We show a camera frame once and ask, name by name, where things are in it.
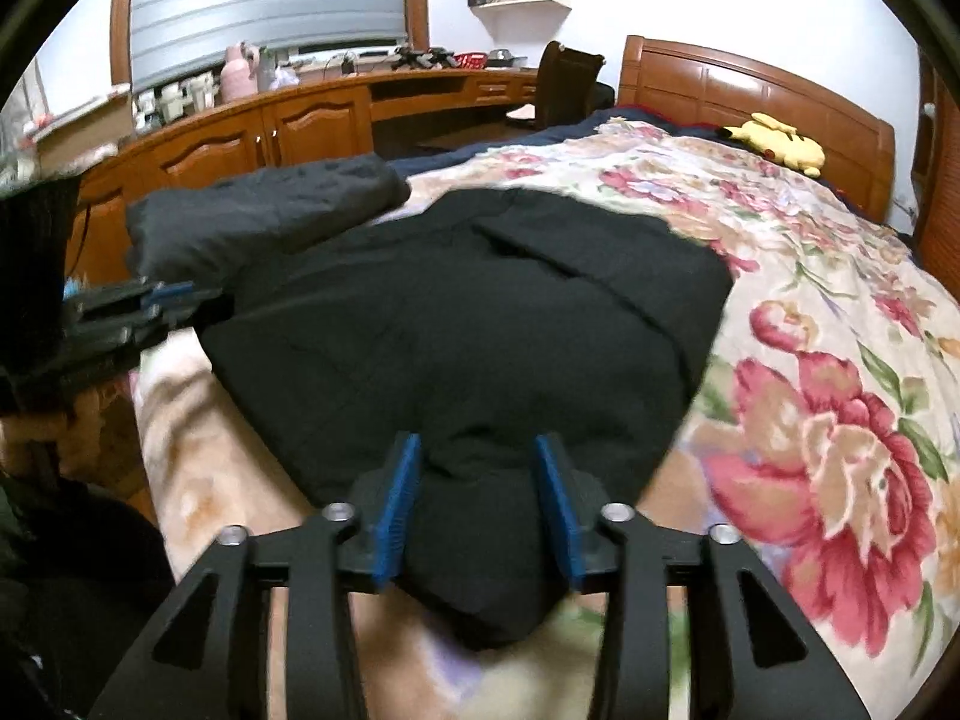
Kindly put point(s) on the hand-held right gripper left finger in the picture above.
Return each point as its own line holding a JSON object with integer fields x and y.
{"x": 397, "y": 510}

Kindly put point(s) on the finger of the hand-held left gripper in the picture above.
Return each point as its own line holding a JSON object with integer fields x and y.
{"x": 135, "y": 298}
{"x": 127, "y": 349}

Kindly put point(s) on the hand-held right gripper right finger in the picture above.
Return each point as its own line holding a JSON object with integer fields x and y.
{"x": 559, "y": 510}

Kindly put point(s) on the black coat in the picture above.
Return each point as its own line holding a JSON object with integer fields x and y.
{"x": 465, "y": 330}

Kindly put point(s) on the dark grey padded garment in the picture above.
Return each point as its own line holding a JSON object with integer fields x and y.
{"x": 262, "y": 210}

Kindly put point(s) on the wooden desk with cabinets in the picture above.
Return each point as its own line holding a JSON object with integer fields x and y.
{"x": 225, "y": 135}

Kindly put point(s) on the cluster of white jars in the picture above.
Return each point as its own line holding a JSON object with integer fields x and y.
{"x": 176, "y": 101}

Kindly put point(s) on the pink bottle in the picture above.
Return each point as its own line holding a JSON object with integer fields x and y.
{"x": 240, "y": 73}

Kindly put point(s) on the person's dark clothing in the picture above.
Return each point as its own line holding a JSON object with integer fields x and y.
{"x": 75, "y": 600}

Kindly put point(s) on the grey window blind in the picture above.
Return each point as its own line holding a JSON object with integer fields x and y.
{"x": 262, "y": 7}

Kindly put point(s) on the floral blanket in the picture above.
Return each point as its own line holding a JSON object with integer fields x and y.
{"x": 825, "y": 330}

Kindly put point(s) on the black device on desk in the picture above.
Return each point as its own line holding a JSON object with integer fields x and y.
{"x": 424, "y": 58}

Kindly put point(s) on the red basket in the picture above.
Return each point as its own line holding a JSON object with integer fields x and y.
{"x": 469, "y": 59}

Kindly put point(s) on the dark wooden chair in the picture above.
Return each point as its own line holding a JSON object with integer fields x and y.
{"x": 559, "y": 82}

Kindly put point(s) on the yellow plush toy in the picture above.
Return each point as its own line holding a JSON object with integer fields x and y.
{"x": 784, "y": 146}

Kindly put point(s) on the wooden bed headboard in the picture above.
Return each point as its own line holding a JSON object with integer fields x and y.
{"x": 750, "y": 86}

